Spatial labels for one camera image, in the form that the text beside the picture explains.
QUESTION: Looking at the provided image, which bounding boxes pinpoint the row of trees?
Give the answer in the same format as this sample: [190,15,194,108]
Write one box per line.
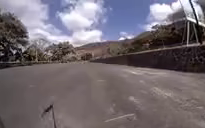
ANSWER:
[22,38,94,63]

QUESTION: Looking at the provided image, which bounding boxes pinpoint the billboard on metal frame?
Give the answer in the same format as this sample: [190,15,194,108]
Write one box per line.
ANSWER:
[178,0,205,46]

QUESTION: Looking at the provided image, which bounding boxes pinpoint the bushes behind wall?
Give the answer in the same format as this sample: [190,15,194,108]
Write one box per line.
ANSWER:
[107,22,191,56]

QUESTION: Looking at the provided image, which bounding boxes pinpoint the robot's own part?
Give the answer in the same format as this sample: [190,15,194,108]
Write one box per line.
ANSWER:
[40,104,58,128]

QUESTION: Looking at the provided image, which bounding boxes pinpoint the brown hill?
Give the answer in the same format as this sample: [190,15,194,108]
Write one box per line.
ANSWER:
[74,19,188,58]

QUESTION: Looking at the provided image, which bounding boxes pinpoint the large dark tree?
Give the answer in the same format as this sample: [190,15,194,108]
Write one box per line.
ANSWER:
[0,1,30,64]

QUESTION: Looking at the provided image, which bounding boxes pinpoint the grey asphalt road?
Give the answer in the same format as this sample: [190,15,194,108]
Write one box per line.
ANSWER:
[0,61,205,128]

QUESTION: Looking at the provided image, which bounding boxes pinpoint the low roadside kerb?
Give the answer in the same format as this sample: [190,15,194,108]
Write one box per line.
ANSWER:
[0,60,63,70]

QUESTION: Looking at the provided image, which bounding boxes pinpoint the dark stone wall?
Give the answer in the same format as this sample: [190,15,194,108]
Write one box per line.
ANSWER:
[89,40,205,75]

